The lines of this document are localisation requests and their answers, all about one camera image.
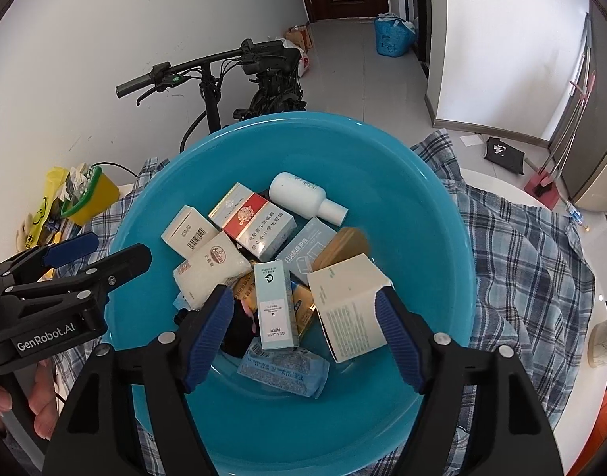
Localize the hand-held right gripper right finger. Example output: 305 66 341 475
375 286 565 476

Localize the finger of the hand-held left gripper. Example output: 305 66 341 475
4 243 153 309
0 231 100 289

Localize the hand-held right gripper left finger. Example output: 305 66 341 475
44 285 235 476

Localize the large white box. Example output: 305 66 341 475
307 253 393 364

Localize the blue plastic basin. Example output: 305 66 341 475
103 111 478 474

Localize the person's left hand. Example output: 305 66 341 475
0 364 62 442

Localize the yellow container with green rim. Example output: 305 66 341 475
60 165 120 226

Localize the white barcode box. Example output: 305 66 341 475
161 205 222 259

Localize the yellow plastic bag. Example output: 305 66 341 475
18 167 68 249

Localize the white tissue packet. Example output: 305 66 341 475
173 232 254 311

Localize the white green packet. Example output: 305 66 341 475
65 163 103 204

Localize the teal slim box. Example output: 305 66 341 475
254 260 300 349

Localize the blue tissue packet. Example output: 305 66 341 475
236 338 330 398

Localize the gold and blue box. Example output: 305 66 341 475
232 278 316 333

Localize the red and white box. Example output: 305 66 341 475
207 183 299 262

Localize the light blue box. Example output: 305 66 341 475
274 217 339 286

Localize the blue plaid cloth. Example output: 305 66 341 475
50 129 597 476

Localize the white plastic bottle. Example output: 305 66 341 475
268 172 349 226

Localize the white paper cup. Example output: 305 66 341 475
588 317 607 369

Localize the red dustpan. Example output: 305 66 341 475
524 169 559 198

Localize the black bag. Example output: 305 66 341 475
483 136 525 175

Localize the clear water bottle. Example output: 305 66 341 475
565 202 589 231

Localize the black folding bicycle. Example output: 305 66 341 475
116 38 309 152

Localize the white plastic bag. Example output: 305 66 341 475
283 38 311 77

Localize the cardboard box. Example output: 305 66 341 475
285 25 314 51

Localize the grey refrigerator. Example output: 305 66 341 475
549 0 607 211

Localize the blue woven bag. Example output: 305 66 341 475
374 12 417 58

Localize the black framed glass door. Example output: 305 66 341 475
401 0 432 65

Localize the black cable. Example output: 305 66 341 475
92 161 138 179

